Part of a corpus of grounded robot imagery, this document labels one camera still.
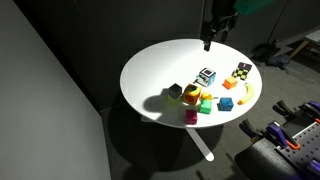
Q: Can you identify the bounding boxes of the dark bag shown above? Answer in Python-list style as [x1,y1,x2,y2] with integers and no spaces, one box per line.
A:
[251,39,291,69]

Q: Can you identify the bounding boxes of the black patterned cube red stripe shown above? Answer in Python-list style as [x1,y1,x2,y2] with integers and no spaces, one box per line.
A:
[231,61,253,82]

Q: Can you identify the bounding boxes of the wooden side table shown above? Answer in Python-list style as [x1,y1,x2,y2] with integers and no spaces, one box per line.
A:
[289,29,320,59]

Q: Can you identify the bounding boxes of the small yellow ball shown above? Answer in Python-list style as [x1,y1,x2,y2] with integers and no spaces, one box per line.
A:
[200,92,213,102]

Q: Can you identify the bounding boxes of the blue block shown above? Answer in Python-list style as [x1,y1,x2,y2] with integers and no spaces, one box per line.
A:
[218,97,234,112]

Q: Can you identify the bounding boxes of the blue white patterned cube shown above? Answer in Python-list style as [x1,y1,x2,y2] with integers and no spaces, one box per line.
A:
[196,67,217,88]

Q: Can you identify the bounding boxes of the orange yellow number cube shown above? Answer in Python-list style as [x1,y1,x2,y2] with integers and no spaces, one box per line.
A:
[182,83,203,106]

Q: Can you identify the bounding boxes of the magenta block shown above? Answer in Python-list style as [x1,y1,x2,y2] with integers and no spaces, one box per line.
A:
[185,109,198,126]

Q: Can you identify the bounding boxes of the small purple clamp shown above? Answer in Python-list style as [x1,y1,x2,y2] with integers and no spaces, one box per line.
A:
[306,159,320,177]

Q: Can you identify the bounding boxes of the purple clamp orange handle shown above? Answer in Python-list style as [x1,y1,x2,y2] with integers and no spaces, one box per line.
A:
[266,121,301,151]

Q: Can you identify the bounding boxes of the orange block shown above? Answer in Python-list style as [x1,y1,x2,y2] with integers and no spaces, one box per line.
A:
[222,76,239,90]

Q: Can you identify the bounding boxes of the black clamp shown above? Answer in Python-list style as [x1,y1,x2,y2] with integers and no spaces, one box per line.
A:
[239,119,265,142]
[272,99,319,124]

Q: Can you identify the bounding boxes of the white table leg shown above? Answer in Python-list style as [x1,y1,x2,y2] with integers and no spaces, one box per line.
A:
[185,128,215,162]

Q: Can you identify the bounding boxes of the flat dark gray plate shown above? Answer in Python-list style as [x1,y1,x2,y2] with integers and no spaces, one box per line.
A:
[234,141,301,180]

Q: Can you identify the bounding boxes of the black perforated board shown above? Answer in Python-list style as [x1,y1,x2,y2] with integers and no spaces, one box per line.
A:
[276,121,320,180]

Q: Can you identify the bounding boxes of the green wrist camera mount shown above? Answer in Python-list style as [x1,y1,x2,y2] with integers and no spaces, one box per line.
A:
[233,0,275,16]

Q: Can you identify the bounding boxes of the yellow banana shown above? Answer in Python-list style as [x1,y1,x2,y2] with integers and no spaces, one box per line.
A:
[237,82,257,106]

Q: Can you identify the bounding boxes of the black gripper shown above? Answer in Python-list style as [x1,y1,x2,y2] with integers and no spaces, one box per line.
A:
[202,0,240,53]

